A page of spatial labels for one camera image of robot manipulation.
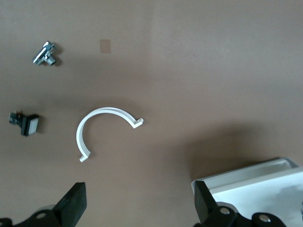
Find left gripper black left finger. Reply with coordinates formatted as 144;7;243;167
54;181;87;227

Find small metal blue component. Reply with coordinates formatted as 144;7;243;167
32;41;60;67

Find black square switch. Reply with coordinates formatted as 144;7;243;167
9;110;40;138

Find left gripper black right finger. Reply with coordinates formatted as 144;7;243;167
194;180;238;225

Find white curved plastic clip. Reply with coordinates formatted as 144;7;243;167
76;106;145;164

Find white plastic drawer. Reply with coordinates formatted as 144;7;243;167
191;157;303;227

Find brown tape patch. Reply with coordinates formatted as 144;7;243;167
99;39;111;54

